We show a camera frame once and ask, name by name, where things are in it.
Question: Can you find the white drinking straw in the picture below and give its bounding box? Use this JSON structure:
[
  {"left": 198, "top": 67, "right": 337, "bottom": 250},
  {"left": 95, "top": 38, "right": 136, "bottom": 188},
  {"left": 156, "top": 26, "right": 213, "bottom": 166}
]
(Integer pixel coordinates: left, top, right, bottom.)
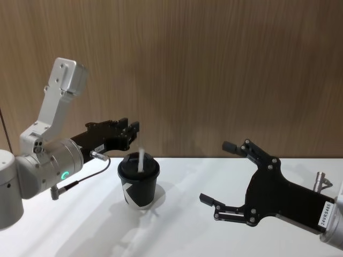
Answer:
[{"left": 137, "top": 146, "right": 146, "bottom": 173}]

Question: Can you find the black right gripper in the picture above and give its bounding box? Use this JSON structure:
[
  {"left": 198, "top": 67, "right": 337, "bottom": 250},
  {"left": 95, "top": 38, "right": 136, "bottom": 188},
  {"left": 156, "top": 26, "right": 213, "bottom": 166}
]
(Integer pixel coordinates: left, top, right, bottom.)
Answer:
[{"left": 199, "top": 138, "right": 336, "bottom": 237}]

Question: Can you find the black paper cup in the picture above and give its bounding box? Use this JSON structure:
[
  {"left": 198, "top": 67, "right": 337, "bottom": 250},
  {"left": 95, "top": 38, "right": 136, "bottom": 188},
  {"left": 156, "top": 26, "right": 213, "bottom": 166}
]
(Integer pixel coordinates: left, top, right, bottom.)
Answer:
[{"left": 117, "top": 151, "right": 161, "bottom": 211}]

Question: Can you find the black plastic cup lid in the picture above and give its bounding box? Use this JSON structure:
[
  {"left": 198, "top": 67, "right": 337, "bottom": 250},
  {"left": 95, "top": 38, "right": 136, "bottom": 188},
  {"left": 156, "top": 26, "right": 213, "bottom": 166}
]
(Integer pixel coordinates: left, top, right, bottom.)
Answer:
[{"left": 117, "top": 151, "right": 161, "bottom": 180}]

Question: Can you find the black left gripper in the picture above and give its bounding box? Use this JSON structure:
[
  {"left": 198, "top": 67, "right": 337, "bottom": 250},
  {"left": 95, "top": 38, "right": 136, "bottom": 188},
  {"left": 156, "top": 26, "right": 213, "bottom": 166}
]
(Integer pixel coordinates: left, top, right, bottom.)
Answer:
[{"left": 70, "top": 117, "right": 140, "bottom": 163}]

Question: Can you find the right wrist cable silver plug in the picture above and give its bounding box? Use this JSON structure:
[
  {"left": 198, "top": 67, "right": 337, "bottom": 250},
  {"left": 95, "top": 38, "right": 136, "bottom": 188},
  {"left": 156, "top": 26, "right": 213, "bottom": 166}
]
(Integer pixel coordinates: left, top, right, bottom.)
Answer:
[{"left": 314, "top": 171, "right": 333, "bottom": 193}]

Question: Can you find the thin dark left wrist cable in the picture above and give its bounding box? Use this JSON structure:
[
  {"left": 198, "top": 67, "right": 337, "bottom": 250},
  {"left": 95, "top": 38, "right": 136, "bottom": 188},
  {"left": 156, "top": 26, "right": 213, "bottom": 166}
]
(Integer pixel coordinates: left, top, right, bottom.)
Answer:
[{"left": 50, "top": 150, "right": 111, "bottom": 201}]

